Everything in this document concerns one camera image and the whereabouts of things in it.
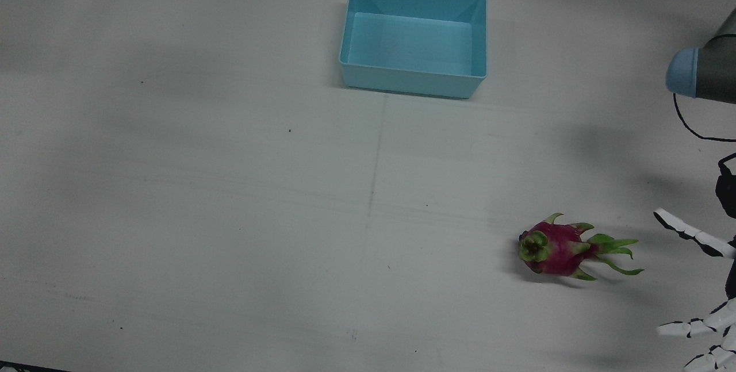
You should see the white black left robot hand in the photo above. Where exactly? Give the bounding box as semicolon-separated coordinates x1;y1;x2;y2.
653;172;736;372

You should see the pink green dragon fruit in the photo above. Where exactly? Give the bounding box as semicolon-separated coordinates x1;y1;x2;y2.
519;213;645;281

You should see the empty light blue plastic bin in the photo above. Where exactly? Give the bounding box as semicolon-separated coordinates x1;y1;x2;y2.
339;0;488;99

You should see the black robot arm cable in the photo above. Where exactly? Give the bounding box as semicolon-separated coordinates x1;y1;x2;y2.
672;93;736;143

